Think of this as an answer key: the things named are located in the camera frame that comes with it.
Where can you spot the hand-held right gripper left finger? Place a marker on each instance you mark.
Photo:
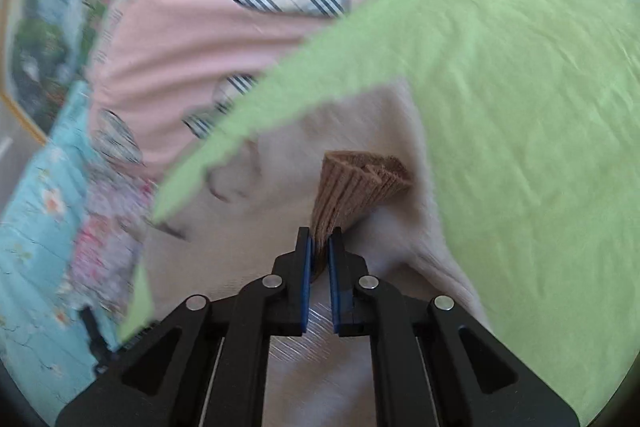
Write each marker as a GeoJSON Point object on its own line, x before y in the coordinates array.
{"type": "Point", "coordinates": [304, 287]}

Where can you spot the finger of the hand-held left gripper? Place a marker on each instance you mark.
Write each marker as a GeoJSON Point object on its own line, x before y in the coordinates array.
{"type": "Point", "coordinates": [97, 342]}

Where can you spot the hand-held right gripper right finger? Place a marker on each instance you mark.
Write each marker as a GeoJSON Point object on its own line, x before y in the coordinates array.
{"type": "Point", "coordinates": [335, 287]}

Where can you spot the beige knit sweater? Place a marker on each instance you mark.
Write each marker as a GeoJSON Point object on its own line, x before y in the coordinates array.
{"type": "Point", "coordinates": [280, 207]}

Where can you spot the blue floral bed sheet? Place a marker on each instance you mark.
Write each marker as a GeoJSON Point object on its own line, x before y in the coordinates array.
{"type": "Point", "coordinates": [30, 257]}

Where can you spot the ruffled floral pillow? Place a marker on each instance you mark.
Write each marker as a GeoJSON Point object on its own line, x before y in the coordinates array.
{"type": "Point", "coordinates": [105, 232]}

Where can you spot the light green bed sheet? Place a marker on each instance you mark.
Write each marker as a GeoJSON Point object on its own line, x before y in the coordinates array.
{"type": "Point", "coordinates": [500, 107]}

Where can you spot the pink plaid heart blanket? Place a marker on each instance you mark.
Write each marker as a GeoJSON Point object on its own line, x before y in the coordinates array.
{"type": "Point", "coordinates": [200, 32]}

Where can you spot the green blue printed panel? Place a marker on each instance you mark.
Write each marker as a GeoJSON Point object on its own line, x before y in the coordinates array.
{"type": "Point", "coordinates": [45, 32]}

